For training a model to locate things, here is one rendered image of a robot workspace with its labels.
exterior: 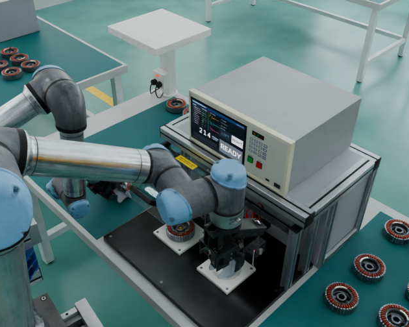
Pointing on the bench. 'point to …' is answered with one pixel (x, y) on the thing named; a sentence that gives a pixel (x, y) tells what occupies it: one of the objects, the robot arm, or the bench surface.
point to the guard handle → (142, 195)
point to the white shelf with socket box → (160, 42)
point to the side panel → (345, 218)
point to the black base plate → (169, 275)
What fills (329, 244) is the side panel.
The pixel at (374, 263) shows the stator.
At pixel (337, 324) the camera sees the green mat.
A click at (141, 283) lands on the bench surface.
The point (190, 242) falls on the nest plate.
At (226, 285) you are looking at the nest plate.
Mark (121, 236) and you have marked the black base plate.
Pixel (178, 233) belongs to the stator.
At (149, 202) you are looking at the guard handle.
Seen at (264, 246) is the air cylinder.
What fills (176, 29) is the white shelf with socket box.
